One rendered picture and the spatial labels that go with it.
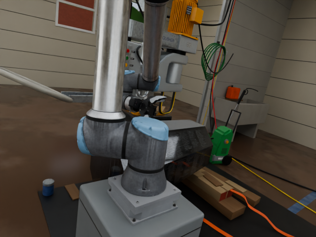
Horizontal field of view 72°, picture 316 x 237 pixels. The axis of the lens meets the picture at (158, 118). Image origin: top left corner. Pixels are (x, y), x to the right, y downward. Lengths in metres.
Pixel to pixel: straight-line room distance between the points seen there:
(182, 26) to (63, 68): 6.14
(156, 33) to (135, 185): 0.62
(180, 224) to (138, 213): 0.17
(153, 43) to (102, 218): 0.73
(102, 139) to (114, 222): 0.30
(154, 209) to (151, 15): 0.74
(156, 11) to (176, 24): 1.31
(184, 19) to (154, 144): 1.62
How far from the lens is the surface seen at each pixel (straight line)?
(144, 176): 0.86
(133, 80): 1.21
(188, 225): 0.96
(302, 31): 6.83
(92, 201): 0.97
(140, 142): 0.81
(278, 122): 6.76
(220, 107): 4.91
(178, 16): 2.25
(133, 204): 0.84
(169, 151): 2.00
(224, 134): 3.53
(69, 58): 7.96
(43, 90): 1.30
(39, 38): 7.75
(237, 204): 2.63
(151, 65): 1.09
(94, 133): 0.83
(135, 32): 1.76
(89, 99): 1.65
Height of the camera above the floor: 1.43
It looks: 15 degrees down
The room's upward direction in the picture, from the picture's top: 10 degrees clockwise
